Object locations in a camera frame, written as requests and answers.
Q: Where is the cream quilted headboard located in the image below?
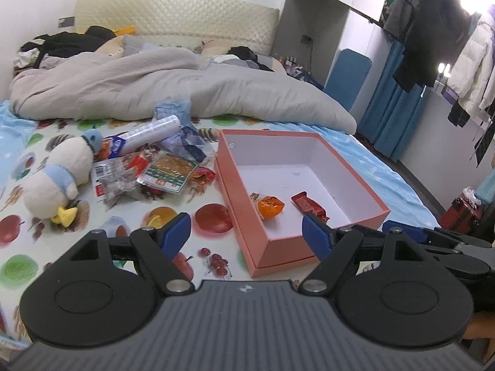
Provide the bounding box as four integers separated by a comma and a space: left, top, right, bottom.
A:
73, 0, 280, 57

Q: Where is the grey duvet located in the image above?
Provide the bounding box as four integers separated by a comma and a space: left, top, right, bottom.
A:
10, 35, 357, 134

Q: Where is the clear orange snack packet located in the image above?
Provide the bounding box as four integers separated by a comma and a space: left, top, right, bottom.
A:
249, 192, 285, 220

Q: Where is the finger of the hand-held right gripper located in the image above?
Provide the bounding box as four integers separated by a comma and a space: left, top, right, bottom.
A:
382, 220, 493, 250
423, 246, 493, 279

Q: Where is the fruit print bedsheet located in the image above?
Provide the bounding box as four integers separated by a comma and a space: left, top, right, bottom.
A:
0, 100, 441, 341

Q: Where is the black garment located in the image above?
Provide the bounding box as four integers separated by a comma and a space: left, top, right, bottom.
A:
226, 45, 273, 71

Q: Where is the white puffer jacket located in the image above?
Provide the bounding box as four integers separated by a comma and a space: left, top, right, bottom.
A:
449, 11, 495, 114

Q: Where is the pink cardboard box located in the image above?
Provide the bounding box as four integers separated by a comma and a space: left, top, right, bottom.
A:
214, 129, 391, 278

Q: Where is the black hanging jacket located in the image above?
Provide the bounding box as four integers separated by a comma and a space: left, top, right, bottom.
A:
392, 0, 472, 93

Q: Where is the light blue plastic packet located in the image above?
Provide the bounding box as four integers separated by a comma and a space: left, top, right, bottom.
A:
155, 100, 193, 124

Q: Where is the blue chair back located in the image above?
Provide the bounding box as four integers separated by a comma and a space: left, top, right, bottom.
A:
325, 48, 372, 113

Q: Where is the navy print plastic bag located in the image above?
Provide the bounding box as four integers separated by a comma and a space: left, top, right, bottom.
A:
160, 124, 216, 164

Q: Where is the white plastic bottle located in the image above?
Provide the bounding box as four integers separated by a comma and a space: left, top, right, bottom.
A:
123, 115, 182, 152

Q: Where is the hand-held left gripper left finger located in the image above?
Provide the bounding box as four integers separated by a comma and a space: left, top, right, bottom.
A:
69, 212, 195, 295

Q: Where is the blue white snack packet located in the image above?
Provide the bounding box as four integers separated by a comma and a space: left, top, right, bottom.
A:
97, 134, 130, 161

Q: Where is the black clothing pile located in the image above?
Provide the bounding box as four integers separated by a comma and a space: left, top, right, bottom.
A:
21, 25, 117, 66

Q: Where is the crinkled red snack packet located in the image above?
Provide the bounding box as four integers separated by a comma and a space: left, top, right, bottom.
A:
187, 166, 216, 197

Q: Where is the clear red label snack packet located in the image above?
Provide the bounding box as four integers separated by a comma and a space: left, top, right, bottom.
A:
94, 160, 140, 207

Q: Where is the red suitcase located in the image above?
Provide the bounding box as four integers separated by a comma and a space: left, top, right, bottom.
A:
439, 197, 486, 234

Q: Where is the white blue plush duck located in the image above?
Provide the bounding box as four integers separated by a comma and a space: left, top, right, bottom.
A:
23, 128, 104, 227

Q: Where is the dark red snack packet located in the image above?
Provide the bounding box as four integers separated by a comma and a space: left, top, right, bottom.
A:
291, 192, 330, 223

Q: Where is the blue curtain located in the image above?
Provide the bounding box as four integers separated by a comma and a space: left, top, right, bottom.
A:
358, 41, 428, 163

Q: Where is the person's right forearm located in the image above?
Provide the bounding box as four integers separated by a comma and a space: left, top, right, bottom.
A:
462, 311, 495, 341

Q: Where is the group of small bottles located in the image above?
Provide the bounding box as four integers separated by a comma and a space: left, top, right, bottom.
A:
280, 57, 310, 82

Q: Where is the red orange snack packet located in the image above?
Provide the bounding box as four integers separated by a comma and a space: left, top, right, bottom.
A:
129, 154, 156, 171

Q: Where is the grey striped jacket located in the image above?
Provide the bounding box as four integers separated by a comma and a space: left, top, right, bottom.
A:
383, 0, 426, 41

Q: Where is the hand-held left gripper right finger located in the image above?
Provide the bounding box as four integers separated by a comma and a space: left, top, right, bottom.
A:
298, 214, 426, 294

